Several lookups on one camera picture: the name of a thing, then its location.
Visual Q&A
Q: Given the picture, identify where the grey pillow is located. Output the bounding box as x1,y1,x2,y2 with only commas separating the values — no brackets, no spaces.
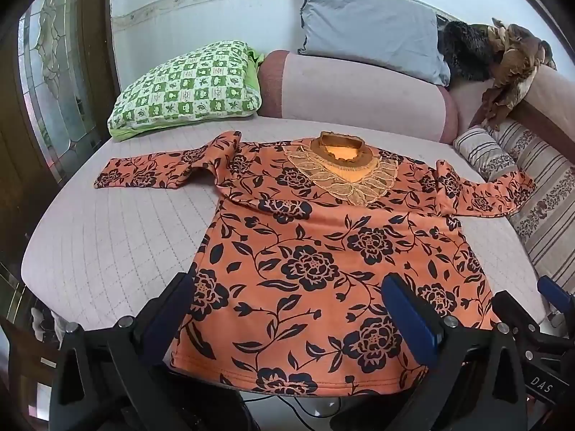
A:
298,0,450,87

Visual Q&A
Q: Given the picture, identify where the black furry garment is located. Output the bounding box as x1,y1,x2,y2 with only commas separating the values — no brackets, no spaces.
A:
438,20,496,82

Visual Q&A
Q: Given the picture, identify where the striped beige floral blanket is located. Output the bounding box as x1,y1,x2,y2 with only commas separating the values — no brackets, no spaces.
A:
452,117,575,297

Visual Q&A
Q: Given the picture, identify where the orange black floral blouse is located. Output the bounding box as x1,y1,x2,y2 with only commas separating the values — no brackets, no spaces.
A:
96,131,534,397

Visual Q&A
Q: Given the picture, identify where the green white checkered pillow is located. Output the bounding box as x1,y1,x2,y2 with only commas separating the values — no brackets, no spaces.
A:
107,40,265,141

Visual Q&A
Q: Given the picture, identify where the pink bolster cushion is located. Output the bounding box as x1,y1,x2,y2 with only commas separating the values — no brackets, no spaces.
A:
258,50,459,144

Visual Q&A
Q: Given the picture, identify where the wooden stained glass door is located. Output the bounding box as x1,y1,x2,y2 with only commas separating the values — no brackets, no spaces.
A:
1,0,119,328

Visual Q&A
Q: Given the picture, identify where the brown crumpled cloth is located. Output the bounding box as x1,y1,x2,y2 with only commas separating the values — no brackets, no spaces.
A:
479,19,557,129

